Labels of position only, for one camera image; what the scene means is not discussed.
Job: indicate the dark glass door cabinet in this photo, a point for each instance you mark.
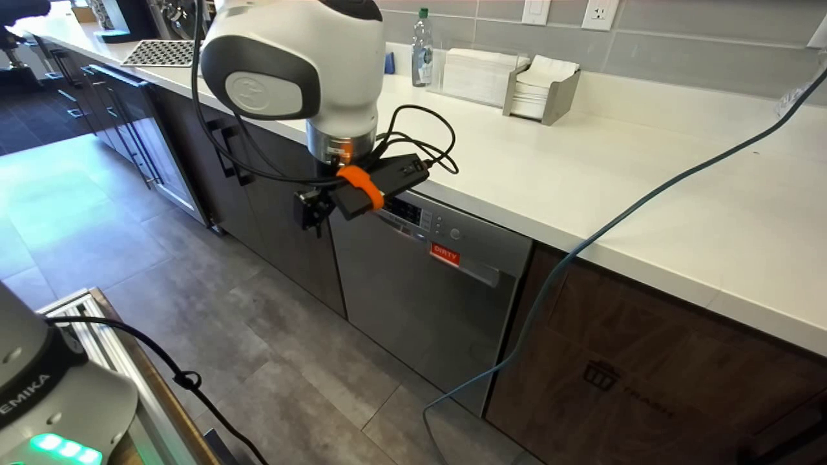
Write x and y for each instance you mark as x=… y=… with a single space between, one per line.
x=147 y=145

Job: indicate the grey napkin holder with napkins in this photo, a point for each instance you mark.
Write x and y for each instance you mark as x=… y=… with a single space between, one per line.
x=543 y=92

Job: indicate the red warning sticker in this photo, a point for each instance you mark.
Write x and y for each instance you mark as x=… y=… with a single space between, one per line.
x=445 y=255

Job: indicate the stainless steel dishwasher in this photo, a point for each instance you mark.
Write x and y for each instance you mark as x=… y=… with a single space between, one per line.
x=422 y=300

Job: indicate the dark wood cabinet door with logo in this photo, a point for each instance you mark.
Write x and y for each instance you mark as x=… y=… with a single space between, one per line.
x=674 y=371

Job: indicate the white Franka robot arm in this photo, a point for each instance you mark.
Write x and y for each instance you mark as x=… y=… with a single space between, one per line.
x=294 y=52

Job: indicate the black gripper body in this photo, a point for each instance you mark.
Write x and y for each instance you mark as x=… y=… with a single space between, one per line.
x=321 y=199

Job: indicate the white wall switch plate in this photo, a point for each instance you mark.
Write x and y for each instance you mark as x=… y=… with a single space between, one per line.
x=535 y=11

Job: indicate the white wall outlet plate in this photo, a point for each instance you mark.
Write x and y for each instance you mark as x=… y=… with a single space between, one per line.
x=600 y=13

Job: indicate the wooden edged robot table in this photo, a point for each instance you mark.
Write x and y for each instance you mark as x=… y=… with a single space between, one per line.
x=131 y=344

